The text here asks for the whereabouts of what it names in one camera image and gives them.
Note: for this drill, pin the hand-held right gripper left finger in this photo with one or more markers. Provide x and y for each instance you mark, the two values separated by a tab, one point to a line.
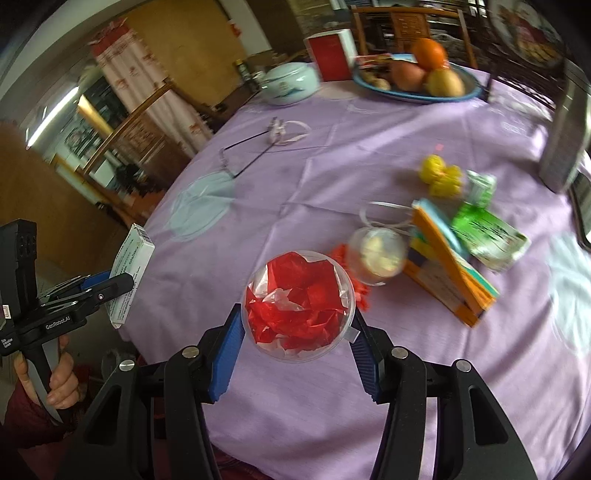
228	350

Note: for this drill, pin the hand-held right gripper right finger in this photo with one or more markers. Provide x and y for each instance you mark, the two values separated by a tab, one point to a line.
367	360

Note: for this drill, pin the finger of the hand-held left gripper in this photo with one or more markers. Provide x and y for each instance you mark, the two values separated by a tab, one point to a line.
113	285
97	279

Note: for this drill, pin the white medicine box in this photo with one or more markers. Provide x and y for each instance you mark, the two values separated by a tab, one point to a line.
131	258

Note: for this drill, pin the red wrapper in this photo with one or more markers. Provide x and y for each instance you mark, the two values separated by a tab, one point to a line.
300	314

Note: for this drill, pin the yellow foam fruit net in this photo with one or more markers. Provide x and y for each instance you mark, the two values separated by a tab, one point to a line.
438	177

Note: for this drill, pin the person's left forearm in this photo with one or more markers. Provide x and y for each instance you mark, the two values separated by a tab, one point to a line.
23	415

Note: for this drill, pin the person's left hand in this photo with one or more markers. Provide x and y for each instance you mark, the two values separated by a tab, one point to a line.
62	378

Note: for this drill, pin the small clear plastic cup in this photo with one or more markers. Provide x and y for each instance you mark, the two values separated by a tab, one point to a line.
378	251

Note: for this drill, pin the orange and blue carton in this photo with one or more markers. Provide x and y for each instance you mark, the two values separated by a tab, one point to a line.
443	281

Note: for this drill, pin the red mesh net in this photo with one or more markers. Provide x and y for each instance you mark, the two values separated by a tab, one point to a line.
340	254

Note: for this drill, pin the round-back wooden chair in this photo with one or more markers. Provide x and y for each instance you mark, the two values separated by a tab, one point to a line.
138	124

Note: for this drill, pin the green crumpled packet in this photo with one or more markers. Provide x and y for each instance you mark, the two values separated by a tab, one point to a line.
485	230

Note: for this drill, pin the eyeglasses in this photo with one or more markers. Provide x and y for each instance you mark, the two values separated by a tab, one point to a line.
251	161

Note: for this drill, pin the floral door curtain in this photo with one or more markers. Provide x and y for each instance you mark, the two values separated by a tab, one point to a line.
138	83

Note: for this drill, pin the white ribbon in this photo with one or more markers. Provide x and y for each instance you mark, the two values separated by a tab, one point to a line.
295	134

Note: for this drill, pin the wooden door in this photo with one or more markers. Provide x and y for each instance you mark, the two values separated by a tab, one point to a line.
194	46

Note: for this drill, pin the pale green lidded jar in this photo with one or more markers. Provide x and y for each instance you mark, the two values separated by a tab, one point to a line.
288	85

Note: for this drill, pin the blue fruit plate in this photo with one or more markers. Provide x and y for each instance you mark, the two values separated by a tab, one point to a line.
401	96

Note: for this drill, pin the black smartphone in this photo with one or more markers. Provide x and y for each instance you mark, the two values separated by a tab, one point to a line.
585	203

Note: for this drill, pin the walnuts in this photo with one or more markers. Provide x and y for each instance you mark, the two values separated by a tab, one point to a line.
376	79

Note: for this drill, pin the red apple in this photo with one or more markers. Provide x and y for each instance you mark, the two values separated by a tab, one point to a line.
407	76

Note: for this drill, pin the yellow pear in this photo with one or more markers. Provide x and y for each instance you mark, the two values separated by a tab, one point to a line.
444	82

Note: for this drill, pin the steel water bottle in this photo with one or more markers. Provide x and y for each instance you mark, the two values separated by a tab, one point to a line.
563	138

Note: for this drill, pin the red snack packet in plate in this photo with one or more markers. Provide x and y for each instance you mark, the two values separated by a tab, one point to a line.
373	60

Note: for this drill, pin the red and white box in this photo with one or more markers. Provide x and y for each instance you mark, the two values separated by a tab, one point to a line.
330	55

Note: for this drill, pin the orange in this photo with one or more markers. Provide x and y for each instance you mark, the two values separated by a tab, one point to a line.
429	53

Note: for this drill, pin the carved wooden chair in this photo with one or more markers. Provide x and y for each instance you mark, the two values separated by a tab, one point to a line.
406	23

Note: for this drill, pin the round floral decorative screen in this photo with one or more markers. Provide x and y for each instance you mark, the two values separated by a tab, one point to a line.
531	32

